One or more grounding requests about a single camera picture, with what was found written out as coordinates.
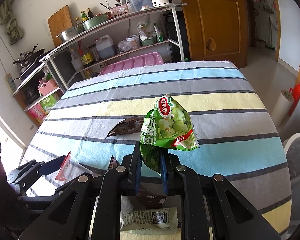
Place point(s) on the green snack bag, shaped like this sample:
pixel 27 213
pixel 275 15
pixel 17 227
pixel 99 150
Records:
pixel 170 125

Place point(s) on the clear bag with red strip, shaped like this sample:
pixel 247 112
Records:
pixel 65 165

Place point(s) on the brown torn wrapper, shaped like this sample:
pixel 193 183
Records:
pixel 150 198

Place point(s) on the steel pot with lid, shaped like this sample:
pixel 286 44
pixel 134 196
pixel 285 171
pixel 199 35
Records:
pixel 25 60

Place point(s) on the dark brown snack wrapper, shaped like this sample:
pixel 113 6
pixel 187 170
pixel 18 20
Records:
pixel 125 127

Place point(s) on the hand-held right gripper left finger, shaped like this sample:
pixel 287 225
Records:
pixel 138 175

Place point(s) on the small pink basket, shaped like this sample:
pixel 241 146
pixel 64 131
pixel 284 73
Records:
pixel 47 87

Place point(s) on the pale green white wrapper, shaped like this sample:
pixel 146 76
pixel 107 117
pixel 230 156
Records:
pixel 150 220

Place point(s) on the pink utensil basket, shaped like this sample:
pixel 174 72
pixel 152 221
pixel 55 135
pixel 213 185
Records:
pixel 120 10

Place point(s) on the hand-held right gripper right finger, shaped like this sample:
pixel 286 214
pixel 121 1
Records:
pixel 163 177

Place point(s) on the clear storage box blue lid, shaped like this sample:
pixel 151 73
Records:
pixel 138 2

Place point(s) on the clear knotted plastic bag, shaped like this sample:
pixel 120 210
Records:
pixel 123 46

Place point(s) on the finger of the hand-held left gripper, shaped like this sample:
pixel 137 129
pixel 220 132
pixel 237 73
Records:
pixel 51 167
pixel 35 200

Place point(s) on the pink plastic tray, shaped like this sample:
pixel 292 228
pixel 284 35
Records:
pixel 135 62

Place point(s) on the dark sauce bottle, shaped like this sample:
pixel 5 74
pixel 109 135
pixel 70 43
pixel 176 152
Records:
pixel 90 13

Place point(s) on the steel basin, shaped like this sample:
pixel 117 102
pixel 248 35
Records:
pixel 70 34

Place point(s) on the white paper roll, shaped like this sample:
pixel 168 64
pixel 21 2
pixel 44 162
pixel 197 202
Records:
pixel 281 110

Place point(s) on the white plastic tub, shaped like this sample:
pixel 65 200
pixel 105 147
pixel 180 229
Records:
pixel 133 41

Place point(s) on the green sauce bottle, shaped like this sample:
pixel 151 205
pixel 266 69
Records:
pixel 83 16

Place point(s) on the small green basket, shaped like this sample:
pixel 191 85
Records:
pixel 148 42

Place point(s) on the wooden cutting board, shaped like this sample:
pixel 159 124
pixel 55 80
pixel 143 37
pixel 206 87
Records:
pixel 60 22

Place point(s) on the oil bottle yellow label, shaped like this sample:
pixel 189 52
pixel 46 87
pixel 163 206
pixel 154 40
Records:
pixel 86 57

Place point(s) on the green enamel pot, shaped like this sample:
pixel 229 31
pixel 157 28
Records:
pixel 95 22

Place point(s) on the striped tablecloth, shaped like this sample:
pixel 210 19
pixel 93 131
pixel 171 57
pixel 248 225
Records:
pixel 215 100

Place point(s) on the metal shelf rack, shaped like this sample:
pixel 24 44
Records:
pixel 177 30

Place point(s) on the white power strip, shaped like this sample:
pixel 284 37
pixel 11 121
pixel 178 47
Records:
pixel 10 82

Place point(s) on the brown wooden door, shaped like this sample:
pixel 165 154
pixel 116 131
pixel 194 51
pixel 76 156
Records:
pixel 215 17

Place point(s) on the white plastic bag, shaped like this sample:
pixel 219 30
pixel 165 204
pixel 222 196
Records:
pixel 145 27

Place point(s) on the small brown wrapper piece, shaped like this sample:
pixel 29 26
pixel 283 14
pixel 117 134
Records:
pixel 113 163

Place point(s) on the green carton box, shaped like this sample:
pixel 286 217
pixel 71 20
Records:
pixel 46 103

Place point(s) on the red roll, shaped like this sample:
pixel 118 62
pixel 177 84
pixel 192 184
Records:
pixel 297 92

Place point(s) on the green packet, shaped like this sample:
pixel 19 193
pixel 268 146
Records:
pixel 159 33

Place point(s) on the hanging grey cloth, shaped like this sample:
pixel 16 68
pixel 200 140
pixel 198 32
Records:
pixel 11 22

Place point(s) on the clear plastic bottle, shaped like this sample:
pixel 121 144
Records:
pixel 75 61

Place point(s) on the white round waste bin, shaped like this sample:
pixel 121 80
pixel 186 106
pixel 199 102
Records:
pixel 298 155

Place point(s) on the white plastic jug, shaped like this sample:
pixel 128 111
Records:
pixel 105 48

